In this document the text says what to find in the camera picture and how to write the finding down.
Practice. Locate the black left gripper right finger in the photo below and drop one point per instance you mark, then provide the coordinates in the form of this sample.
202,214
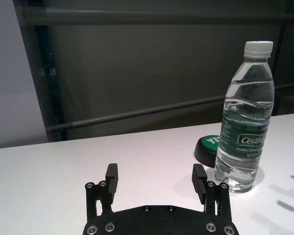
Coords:
198,183

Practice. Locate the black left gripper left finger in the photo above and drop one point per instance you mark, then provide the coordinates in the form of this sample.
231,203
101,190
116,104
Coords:
112,186

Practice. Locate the clear green-label water bottle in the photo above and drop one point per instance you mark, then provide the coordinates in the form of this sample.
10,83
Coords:
245,122

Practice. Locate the small black round object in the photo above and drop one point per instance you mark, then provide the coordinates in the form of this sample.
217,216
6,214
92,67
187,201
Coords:
207,149

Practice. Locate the grey horizontal rail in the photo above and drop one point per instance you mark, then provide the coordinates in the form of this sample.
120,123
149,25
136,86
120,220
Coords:
137,113

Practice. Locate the dark blue frame post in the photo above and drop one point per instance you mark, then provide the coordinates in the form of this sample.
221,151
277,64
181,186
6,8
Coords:
47,80

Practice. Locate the dark vertical frame post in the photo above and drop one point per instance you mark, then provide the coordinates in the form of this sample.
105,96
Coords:
280,68

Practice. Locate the wide grey frame beam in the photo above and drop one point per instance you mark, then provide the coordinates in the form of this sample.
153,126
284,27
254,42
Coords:
161,17

